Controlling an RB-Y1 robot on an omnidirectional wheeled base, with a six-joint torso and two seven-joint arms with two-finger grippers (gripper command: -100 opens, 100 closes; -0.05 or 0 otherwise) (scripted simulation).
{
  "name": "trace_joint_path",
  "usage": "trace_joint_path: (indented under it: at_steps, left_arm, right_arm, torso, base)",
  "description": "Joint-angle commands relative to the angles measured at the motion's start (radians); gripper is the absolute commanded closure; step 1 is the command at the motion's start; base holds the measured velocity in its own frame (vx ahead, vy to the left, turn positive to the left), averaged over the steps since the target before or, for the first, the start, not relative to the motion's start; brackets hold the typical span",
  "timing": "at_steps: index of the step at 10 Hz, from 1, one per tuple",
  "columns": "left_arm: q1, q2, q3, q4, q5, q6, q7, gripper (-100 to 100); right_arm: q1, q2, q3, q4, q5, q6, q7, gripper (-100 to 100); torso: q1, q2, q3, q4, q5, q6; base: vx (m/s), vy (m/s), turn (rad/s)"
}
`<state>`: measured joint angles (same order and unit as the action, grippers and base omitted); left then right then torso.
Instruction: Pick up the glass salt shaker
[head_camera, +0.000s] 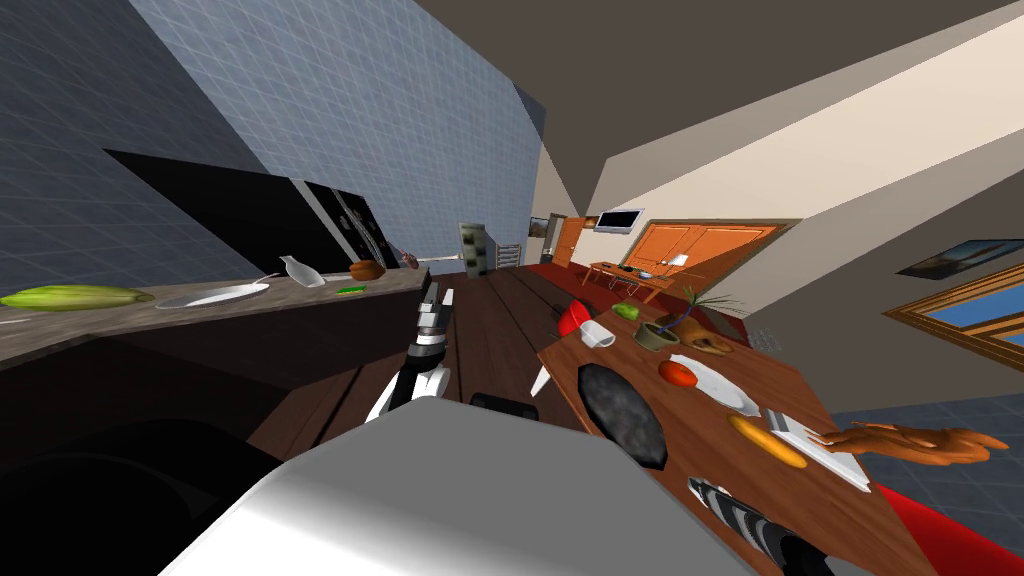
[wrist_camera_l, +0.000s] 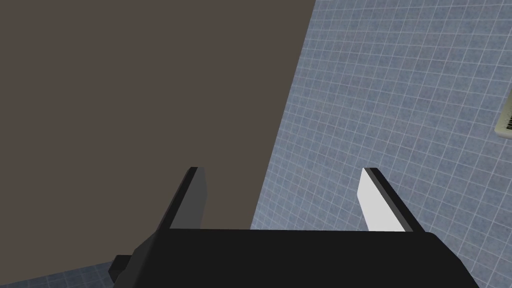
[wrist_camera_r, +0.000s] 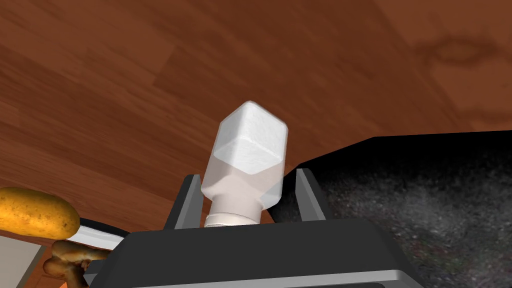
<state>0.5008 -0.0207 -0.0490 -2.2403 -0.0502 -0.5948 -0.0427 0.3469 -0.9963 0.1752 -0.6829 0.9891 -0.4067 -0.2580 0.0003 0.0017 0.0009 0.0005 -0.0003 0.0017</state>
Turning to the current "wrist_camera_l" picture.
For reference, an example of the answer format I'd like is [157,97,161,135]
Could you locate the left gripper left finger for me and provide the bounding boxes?
[158,166,208,231]

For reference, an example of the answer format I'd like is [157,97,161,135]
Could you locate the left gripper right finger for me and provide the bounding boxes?
[356,167,426,233]

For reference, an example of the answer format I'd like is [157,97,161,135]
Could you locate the pale cream box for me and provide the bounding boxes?
[494,91,512,140]

